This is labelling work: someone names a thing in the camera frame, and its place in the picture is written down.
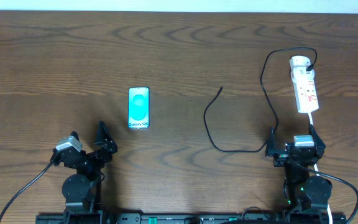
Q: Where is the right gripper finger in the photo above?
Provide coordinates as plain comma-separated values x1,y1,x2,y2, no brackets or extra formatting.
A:
265,127,287,157
309,124,326,157

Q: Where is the teal screen smartphone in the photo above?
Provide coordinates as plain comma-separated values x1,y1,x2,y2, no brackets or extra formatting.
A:
128,86,150,129

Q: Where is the black charging cable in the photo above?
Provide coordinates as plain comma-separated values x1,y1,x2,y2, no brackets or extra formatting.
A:
203,47,318,154

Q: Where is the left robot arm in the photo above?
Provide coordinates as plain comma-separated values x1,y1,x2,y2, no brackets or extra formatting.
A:
50,121,117,223

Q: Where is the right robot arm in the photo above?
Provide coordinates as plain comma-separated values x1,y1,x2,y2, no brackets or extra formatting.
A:
265,125,333,223

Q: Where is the white USB charger adapter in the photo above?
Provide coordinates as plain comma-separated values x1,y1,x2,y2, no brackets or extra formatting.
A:
290,55,311,70

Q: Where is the white power strip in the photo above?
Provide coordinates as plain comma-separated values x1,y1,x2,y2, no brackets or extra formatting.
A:
291,67,319,114

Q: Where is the black right camera cable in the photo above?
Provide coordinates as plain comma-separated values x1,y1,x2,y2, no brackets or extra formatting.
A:
287,158,358,224

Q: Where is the black camera cable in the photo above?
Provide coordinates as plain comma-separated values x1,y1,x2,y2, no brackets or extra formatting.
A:
287,158,358,224
0,160,55,224

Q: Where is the white power strip cord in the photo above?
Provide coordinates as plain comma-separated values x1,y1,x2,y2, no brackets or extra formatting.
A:
307,112,334,224

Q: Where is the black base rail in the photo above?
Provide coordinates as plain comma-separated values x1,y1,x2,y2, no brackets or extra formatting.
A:
35,212,347,224

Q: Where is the black left camera cable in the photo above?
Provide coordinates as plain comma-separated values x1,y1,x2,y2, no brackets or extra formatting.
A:
0,160,55,224

